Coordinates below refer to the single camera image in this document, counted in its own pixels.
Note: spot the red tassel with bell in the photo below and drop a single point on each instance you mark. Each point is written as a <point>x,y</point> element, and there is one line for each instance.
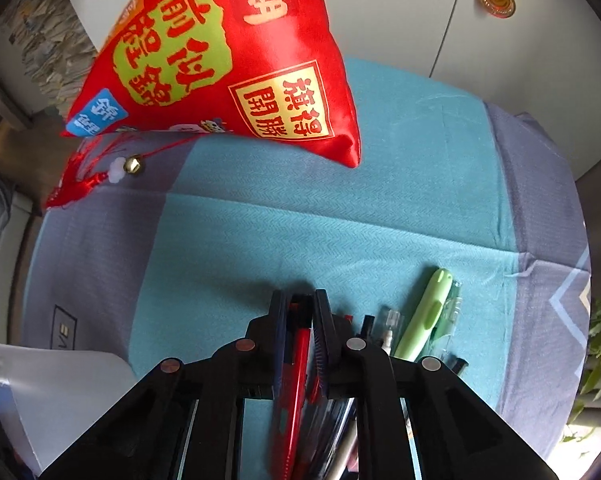
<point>70,180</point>

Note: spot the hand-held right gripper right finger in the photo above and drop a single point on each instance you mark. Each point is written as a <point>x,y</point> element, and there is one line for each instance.
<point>323,346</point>

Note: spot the white paper sheet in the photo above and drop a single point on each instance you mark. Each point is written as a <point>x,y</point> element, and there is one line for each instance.
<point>55,390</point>

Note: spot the tall stack of books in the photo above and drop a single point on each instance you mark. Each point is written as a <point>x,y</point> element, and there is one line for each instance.
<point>45,50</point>

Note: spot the light green highlighter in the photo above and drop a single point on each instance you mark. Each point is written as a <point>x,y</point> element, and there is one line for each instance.
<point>420,320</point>

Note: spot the white cabinet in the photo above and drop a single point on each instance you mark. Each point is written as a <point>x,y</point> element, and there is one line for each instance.
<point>405,10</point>

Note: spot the white pen with clear cap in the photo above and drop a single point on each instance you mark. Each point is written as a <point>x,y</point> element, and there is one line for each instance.
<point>390,330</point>

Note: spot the green transparent pen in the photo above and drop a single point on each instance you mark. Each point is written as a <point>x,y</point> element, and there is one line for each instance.
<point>450,320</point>

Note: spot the red printed pillow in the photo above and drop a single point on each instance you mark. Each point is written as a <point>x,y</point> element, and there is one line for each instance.
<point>205,60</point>

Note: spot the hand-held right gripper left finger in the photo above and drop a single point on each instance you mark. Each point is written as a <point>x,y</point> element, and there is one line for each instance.
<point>278,341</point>

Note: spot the red black marker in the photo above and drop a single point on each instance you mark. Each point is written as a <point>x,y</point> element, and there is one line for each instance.
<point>295,385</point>

